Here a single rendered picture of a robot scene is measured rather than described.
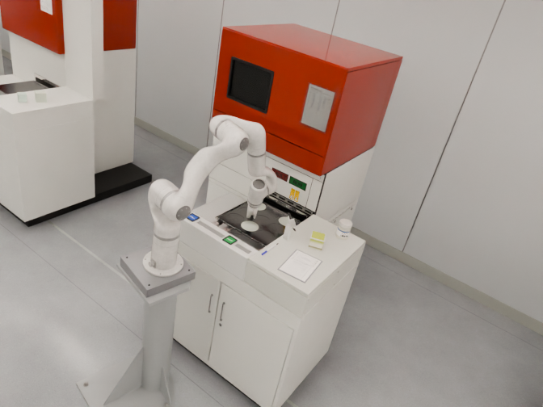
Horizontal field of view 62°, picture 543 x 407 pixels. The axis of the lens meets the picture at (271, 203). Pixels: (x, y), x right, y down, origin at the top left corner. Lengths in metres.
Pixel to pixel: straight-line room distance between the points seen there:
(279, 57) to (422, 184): 1.93
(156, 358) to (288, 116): 1.47
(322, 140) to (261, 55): 0.57
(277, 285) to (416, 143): 2.12
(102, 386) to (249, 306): 0.99
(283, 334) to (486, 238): 2.19
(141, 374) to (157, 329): 0.40
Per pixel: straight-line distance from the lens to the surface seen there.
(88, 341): 3.07
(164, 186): 1.99
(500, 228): 3.91
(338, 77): 2.31
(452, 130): 3.76
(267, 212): 2.66
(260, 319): 2.31
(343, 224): 2.42
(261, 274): 2.16
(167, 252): 2.11
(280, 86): 2.49
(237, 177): 2.89
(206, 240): 2.31
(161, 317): 2.36
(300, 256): 2.25
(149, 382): 2.74
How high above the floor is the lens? 2.28
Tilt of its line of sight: 30 degrees down
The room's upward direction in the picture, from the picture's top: 12 degrees clockwise
